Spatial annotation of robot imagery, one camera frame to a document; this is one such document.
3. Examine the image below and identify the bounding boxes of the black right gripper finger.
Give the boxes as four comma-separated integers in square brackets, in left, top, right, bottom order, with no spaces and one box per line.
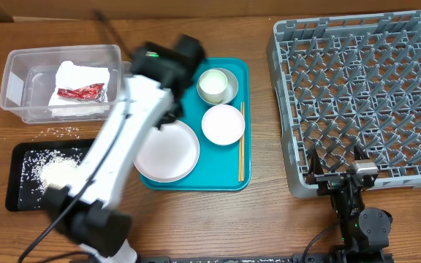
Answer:
[307,149,323,183]
[353,145,369,161]

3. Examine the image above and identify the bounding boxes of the large pink plate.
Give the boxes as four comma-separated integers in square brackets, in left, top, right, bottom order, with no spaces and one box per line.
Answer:
[134,121,200,183]

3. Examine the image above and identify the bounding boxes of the red sauce packet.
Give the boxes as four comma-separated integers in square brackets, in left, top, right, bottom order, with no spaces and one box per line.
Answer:
[56,83,105,102]

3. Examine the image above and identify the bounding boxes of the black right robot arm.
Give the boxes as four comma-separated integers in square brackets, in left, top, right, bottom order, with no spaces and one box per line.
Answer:
[300,145,394,263]

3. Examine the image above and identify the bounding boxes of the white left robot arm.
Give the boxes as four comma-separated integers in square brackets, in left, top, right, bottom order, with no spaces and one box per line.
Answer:
[37,35,205,262]

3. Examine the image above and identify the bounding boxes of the grey dishwasher rack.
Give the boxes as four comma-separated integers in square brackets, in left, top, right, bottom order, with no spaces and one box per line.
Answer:
[267,10,421,198]

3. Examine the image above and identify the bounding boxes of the white paper cup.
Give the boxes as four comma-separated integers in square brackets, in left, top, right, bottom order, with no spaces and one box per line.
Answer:
[198,69,228,104]

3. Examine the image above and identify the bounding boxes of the grey bowl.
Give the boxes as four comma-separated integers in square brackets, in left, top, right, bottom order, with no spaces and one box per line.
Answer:
[197,68,239,106]

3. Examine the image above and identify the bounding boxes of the teal plastic tray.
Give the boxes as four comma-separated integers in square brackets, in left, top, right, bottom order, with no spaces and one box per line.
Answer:
[141,58,251,191]

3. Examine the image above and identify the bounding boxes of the wooden chopstick inner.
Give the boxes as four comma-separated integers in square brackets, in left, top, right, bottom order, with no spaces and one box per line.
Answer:
[238,102,245,183]

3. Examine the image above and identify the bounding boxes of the wooden chopstick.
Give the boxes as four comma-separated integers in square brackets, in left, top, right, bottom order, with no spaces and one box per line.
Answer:
[239,102,246,182]
[238,102,245,183]

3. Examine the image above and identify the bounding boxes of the wooden chopstick outer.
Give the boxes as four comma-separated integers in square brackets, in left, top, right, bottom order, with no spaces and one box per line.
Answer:
[239,102,246,182]

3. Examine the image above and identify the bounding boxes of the clear plastic bin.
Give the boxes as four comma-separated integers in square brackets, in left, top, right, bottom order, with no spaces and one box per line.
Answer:
[0,45,130,124]

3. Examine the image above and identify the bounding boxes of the scattered rice grains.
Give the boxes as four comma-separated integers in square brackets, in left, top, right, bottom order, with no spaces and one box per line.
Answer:
[34,126,80,140]

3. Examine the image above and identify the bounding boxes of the white rice pile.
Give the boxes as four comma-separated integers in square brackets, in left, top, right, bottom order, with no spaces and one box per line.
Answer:
[39,158,78,188]

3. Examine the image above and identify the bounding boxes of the black tray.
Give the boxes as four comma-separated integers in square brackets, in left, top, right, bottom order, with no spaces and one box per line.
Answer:
[5,139,93,212]

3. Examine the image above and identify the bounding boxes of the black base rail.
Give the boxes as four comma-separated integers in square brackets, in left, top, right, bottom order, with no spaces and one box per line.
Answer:
[137,254,394,263]

